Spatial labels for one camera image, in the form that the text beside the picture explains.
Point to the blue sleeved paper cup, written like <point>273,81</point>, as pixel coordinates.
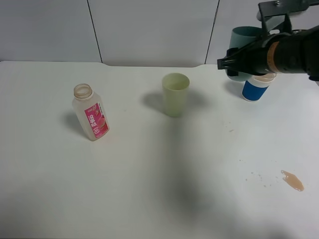
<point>256,86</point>

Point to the plastic drink bottle pink label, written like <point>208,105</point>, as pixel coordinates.
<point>90,112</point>

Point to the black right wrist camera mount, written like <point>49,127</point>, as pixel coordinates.
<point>275,15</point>

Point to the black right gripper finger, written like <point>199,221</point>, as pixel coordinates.
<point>250,59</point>

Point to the pale green plastic cup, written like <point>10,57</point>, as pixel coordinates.
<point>175,87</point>

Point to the spilled beverage puddle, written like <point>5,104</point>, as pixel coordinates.
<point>293,181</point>

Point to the teal plastic cup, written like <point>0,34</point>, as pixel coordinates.
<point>240,37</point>

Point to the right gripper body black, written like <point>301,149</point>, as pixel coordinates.
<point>286,55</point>

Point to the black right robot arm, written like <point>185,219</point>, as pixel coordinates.
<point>312,47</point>

